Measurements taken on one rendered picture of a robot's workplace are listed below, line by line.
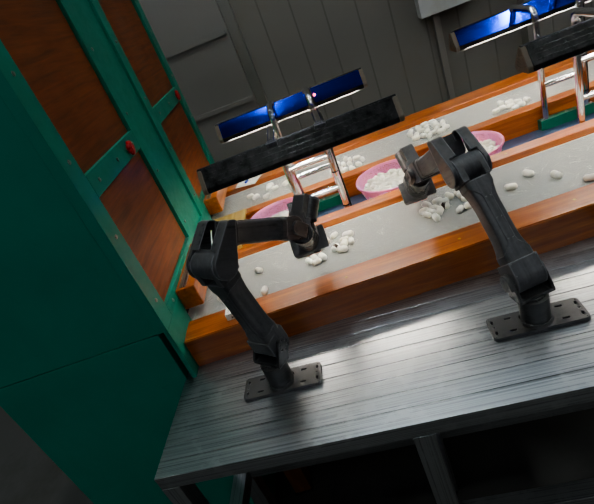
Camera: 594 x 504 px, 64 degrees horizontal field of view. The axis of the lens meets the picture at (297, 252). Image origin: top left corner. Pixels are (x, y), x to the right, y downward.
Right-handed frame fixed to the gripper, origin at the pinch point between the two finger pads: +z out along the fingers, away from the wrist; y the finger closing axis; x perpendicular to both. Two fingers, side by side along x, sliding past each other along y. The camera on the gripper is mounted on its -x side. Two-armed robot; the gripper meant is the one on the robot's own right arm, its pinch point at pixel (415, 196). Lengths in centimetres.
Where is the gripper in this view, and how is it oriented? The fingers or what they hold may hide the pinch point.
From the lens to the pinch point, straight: 160.3
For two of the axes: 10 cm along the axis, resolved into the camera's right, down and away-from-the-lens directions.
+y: -9.4, 3.3, 1.2
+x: 3.0, 9.3, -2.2
